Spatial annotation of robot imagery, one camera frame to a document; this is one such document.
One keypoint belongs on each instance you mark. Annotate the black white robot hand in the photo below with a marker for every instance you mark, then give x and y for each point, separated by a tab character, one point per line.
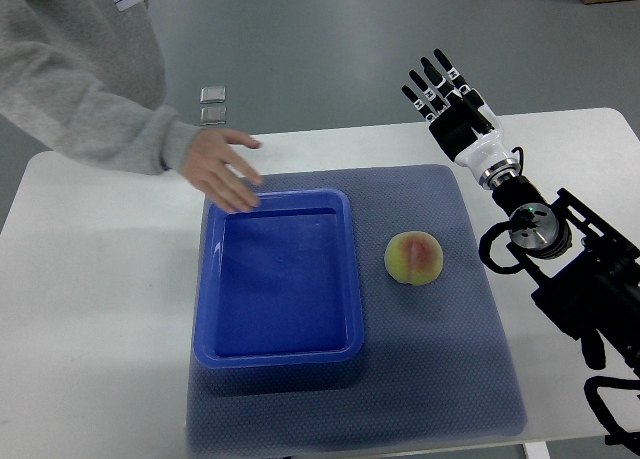
461	122

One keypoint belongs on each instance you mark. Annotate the metal floor plate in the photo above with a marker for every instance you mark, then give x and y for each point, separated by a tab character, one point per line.
213	115
213	94

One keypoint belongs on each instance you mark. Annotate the blue plastic tray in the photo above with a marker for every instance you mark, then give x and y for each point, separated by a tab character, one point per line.
279	285

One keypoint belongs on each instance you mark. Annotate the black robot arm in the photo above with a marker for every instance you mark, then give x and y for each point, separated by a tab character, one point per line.
586	273

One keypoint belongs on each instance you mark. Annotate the lower metal floor plate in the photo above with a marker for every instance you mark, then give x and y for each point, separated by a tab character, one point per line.
213	115

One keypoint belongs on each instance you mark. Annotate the person's bare hand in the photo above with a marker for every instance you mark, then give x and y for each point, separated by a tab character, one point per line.
211	165

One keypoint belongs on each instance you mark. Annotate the grey sweater forearm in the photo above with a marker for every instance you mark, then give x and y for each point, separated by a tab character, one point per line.
88	81

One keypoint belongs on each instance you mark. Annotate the upper metal floor plate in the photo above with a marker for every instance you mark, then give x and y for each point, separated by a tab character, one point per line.
213	94

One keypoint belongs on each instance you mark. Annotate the blue grey textured mat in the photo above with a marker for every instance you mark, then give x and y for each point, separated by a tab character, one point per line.
435	363

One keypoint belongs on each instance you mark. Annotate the yellow red peach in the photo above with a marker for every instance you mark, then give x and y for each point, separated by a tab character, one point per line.
414	257

